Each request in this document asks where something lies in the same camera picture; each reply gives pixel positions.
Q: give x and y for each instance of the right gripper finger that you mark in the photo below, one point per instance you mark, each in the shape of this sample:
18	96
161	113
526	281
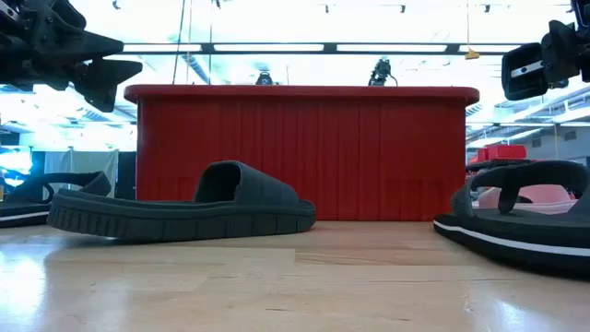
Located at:
560	50
521	83

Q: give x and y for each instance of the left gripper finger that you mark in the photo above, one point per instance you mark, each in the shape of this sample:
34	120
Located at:
78	46
103	80

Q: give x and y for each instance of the black flip-flop white stripe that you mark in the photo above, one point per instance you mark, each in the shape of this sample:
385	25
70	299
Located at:
18	214
507	235

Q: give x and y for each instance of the black rubber slide sandal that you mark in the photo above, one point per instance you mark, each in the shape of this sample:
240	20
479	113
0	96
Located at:
184	221

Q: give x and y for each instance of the red storage bin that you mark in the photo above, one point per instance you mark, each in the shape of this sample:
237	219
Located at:
504	152

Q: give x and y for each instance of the large red plastic bin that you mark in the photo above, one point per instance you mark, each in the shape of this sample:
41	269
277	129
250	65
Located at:
369	152

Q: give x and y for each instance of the yellow hanging tag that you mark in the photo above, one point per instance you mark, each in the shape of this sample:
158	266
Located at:
472	55

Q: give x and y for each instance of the pale grey curtain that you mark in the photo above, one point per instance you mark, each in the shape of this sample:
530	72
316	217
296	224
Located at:
78	161

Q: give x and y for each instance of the black partition panel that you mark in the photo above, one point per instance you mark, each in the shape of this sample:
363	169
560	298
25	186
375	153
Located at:
126	175

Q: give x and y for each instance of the black distant machine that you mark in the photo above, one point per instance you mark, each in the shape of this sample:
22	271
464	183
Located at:
380	71

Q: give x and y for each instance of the small black dome device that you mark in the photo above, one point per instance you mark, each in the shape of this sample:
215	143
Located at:
264	79

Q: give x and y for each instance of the black overhead frame beam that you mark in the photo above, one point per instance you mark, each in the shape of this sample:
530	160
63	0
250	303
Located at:
329	47

